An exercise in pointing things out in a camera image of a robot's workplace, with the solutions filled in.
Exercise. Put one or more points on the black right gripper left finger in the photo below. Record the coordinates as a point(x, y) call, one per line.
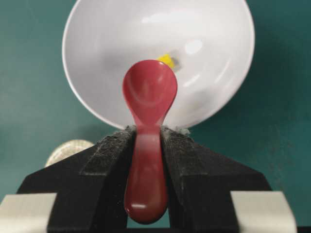
point(89, 186)

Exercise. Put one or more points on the yellow hexagonal prism block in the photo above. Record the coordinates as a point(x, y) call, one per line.
point(168, 60)

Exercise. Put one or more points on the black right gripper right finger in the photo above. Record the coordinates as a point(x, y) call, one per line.
point(199, 183)

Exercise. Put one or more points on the red plastic spoon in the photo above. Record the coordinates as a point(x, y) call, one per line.
point(149, 89)

